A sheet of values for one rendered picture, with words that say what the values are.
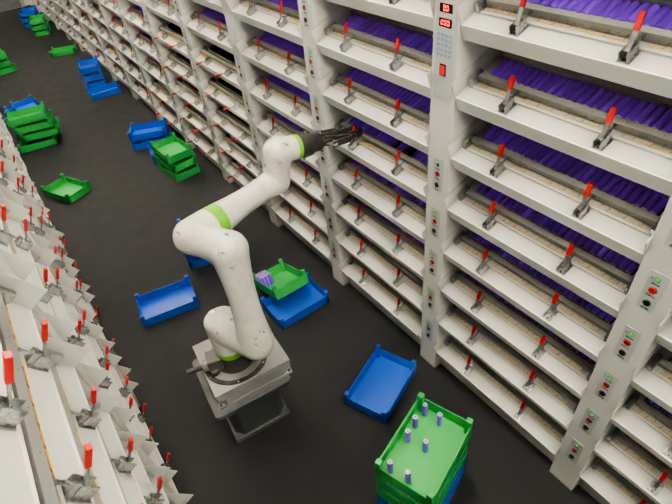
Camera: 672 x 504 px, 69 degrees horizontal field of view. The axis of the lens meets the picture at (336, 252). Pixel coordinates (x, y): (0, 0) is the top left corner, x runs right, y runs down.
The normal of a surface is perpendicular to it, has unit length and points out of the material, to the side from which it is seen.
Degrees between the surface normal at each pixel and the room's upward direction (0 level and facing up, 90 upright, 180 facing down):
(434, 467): 0
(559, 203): 21
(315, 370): 0
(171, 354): 0
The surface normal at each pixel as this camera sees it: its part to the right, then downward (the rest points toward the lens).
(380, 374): -0.09, -0.75
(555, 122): -0.37, -0.54
